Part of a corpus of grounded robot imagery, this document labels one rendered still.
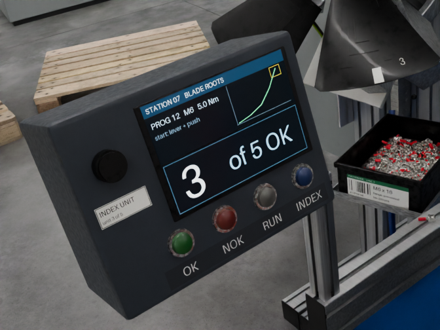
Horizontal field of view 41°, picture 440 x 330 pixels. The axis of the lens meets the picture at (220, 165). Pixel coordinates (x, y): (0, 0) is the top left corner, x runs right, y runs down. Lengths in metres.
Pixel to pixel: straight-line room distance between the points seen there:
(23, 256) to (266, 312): 1.13
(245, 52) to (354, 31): 0.63
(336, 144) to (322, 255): 1.97
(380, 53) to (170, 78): 0.68
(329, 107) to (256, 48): 2.11
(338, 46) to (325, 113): 1.57
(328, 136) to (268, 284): 0.88
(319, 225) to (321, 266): 0.07
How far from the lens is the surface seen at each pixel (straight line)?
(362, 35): 1.18
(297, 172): 0.61
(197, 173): 0.55
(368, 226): 1.77
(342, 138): 2.70
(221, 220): 0.56
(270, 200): 0.59
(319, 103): 2.72
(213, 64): 0.55
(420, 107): 1.77
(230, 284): 2.20
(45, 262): 2.60
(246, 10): 1.39
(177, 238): 0.54
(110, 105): 0.51
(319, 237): 0.77
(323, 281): 0.82
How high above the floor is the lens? 1.44
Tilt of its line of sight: 29 degrees down
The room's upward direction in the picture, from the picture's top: 11 degrees counter-clockwise
